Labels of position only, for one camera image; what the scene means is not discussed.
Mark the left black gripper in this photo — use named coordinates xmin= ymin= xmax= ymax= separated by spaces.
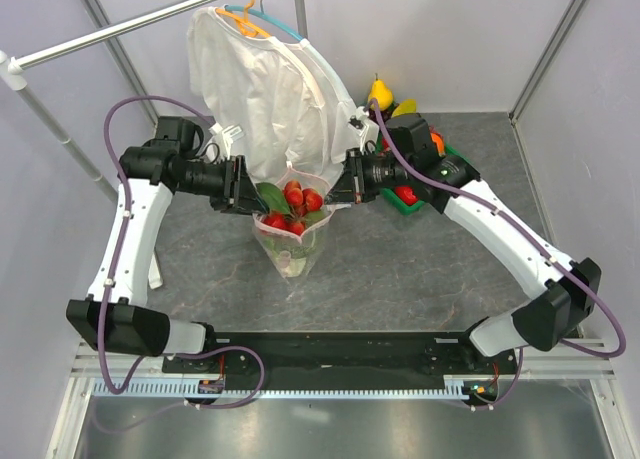
xmin=176 ymin=155 xmax=269 ymax=217

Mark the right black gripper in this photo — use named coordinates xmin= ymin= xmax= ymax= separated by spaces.
xmin=325 ymin=147 xmax=413 ymax=204

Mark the red lychee bunch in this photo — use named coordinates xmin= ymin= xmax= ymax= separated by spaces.
xmin=257 ymin=179 xmax=329 ymax=236

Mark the clear pink-dotted zip bag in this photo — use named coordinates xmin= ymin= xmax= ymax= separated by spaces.
xmin=252 ymin=167 xmax=335 ymax=280

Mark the green lettuce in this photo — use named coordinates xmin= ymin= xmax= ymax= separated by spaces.
xmin=264 ymin=236 xmax=317 ymax=278

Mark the green melon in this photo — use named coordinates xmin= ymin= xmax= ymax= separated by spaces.
xmin=270 ymin=238 xmax=318 ymax=260

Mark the orange fruit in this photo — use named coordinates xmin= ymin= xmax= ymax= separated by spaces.
xmin=431 ymin=132 xmax=446 ymax=156

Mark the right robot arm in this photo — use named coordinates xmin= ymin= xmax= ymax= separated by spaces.
xmin=325 ymin=113 xmax=601 ymax=373

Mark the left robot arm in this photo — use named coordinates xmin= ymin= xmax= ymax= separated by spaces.
xmin=66 ymin=116 xmax=267 ymax=372

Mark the green plastic tray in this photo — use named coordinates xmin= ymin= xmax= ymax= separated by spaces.
xmin=368 ymin=100 xmax=480 ymax=215

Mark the red tomato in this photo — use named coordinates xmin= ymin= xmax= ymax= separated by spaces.
xmin=394 ymin=186 xmax=419 ymax=206

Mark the yellow pear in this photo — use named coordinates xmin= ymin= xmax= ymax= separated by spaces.
xmin=367 ymin=76 xmax=394 ymax=111

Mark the yellow star fruit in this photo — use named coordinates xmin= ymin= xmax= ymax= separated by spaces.
xmin=391 ymin=99 xmax=417 ymax=118

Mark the white t-shirt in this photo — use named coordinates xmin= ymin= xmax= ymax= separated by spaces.
xmin=187 ymin=7 xmax=360 ymax=185

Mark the orange clothes hanger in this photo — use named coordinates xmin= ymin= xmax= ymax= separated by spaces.
xmin=215 ymin=0 xmax=270 ymax=38

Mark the teal clothes hanger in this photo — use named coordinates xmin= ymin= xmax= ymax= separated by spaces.
xmin=223 ymin=3 xmax=351 ymax=100

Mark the white metal clothes rack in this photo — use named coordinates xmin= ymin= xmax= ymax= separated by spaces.
xmin=0 ymin=0 xmax=309 ymax=289

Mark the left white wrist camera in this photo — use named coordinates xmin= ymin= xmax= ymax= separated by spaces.
xmin=209 ymin=123 xmax=245 ymax=148

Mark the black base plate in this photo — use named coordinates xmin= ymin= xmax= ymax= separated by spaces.
xmin=162 ymin=328 xmax=521 ymax=388

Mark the light blue cable duct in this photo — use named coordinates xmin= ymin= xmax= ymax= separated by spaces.
xmin=120 ymin=377 xmax=469 ymax=400

